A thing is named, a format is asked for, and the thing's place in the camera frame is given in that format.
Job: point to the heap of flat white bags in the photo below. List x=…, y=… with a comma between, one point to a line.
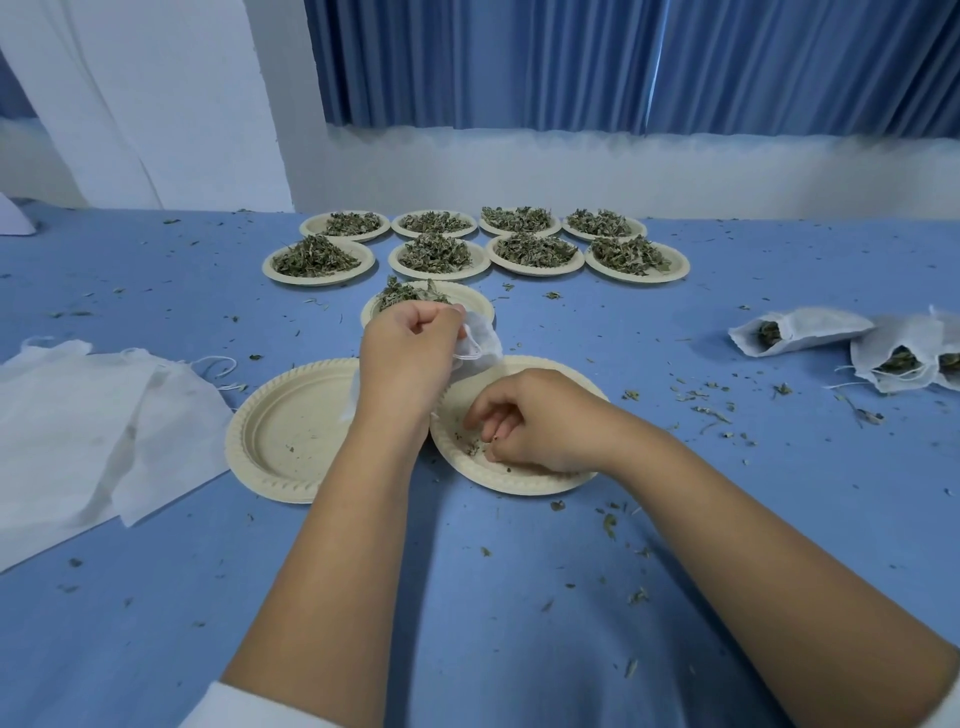
x=82, y=420

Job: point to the scattered dried herb crumbs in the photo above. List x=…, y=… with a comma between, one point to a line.
x=712, y=412

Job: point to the white curtain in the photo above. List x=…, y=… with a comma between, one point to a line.
x=180, y=97

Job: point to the empty beige paper plate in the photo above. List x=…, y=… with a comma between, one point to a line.
x=469, y=461
x=289, y=435

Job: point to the person's right hand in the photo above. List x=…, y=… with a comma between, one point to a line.
x=559, y=424

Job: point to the group of herb-filled paper plates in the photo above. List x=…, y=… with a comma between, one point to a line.
x=285, y=276

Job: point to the person's left hand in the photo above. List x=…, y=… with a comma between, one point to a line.
x=401, y=356

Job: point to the person's left fingers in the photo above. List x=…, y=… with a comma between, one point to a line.
x=435, y=319

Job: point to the white object at table edge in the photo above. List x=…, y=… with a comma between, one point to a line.
x=13, y=217

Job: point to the blue pleated curtain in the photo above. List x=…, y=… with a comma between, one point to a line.
x=600, y=64

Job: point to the piles of dried green herbs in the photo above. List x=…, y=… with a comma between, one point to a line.
x=315, y=256

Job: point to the person's right thumb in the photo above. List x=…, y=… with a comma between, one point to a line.
x=491, y=409

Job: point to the white shirt sleeve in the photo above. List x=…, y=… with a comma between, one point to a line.
x=255, y=709

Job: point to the person's left forearm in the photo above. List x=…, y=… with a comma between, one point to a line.
x=341, y=555

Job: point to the person's right forearm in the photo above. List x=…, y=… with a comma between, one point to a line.
x=757, y=570

